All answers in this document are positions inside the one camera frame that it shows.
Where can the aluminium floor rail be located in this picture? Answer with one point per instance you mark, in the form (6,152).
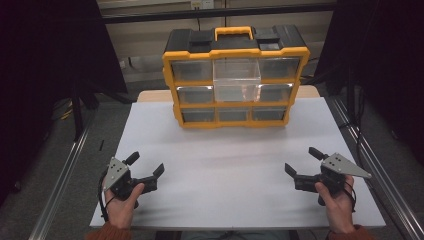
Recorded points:
(376,160)
(60,181)

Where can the black curtain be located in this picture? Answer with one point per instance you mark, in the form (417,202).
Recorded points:
(383,50)
(50,50)

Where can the yellow and black drawer organizer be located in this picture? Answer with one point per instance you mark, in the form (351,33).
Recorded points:
(233,44)

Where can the black horizontal bar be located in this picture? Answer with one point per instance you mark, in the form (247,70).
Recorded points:
(216,13)

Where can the white wall socket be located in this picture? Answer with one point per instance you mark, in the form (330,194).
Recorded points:
(202,4)

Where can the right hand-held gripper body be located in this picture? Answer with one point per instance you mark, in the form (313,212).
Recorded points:
(336,165)

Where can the small black stick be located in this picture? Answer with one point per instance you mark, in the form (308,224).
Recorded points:
(101,145)

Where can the black metal stand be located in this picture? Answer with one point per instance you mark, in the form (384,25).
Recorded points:
(78,113)

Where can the clear plastic drawer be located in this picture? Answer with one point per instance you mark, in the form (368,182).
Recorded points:
(236,80)

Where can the person's left hand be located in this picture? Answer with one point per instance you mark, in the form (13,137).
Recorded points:
(121,210)

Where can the set of closed clear drawers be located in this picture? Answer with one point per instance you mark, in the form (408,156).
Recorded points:
(192,70)

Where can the person's right hand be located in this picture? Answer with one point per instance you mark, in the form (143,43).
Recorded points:
(338,210)

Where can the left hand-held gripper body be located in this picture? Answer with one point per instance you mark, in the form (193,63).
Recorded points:
(117,173)

